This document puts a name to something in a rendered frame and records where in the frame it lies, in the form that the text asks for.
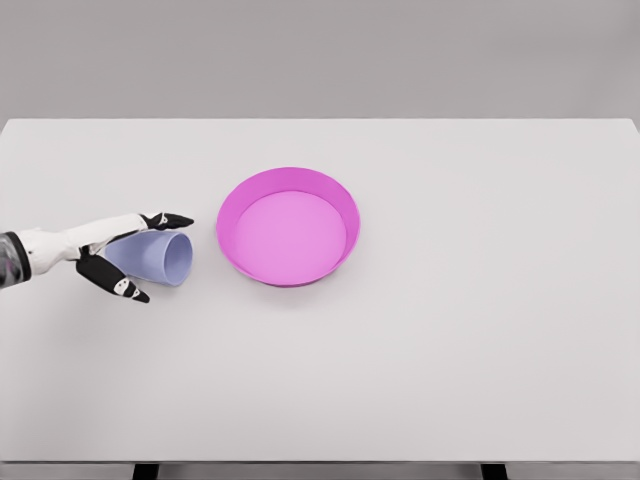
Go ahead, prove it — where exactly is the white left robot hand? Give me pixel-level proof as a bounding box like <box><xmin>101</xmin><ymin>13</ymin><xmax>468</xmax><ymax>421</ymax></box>
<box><xmin>41</xmin><ymin>211</ymin><xmax>196</xmax><ymax>305</ymax></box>

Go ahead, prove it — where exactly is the lavender plastic cup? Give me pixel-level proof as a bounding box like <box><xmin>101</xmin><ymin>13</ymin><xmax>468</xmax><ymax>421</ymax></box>
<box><xmin>103</xmin><ymin>228</ymin><xmax>194</xmax><ymax>288</ymax></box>

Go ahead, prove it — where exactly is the pink round plate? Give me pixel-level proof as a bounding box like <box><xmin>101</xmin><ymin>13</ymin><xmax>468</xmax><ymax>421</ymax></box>
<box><xmin>216</xmin><ymin>166</ymin><xmax>361</xmax><ymax>288</ymax></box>

